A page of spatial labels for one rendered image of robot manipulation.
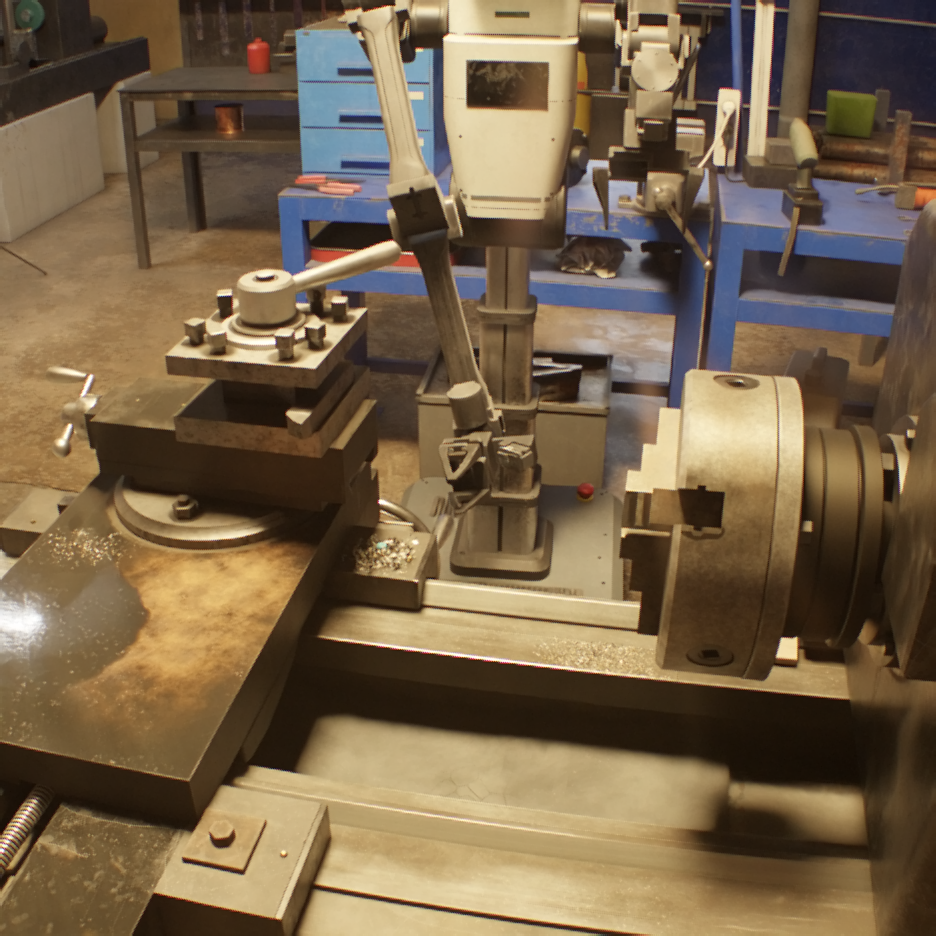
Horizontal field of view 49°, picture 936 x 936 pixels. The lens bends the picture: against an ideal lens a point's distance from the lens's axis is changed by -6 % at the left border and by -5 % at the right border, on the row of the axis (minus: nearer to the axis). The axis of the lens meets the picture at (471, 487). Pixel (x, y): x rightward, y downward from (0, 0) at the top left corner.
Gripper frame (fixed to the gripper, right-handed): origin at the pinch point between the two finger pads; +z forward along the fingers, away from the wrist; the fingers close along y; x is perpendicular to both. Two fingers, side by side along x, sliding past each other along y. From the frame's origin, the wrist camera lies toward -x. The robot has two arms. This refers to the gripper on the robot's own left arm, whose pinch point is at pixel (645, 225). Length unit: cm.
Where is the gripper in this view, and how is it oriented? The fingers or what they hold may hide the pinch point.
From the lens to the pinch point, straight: 139.5
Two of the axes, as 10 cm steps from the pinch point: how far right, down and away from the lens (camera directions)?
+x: 1.0, 0.0, 9.9
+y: 9.9, 0.6, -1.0
